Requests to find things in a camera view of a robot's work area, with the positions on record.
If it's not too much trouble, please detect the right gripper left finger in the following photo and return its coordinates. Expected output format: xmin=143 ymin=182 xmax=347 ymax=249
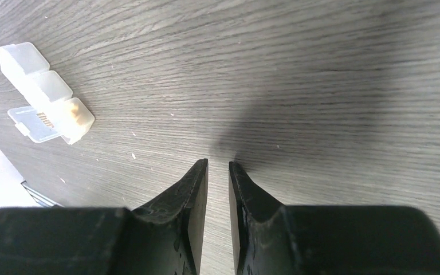
xmin=0 ymin=159 xmax=208 ymax=274

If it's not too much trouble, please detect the clear weekly pill organizer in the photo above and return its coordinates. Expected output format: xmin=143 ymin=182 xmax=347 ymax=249
xmin=0 ymin=42 xmax=95 ymax=145

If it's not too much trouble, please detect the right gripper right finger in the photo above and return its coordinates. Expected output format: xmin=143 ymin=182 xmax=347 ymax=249
xmin=229 ymin=162 xmax=440 ymax=274

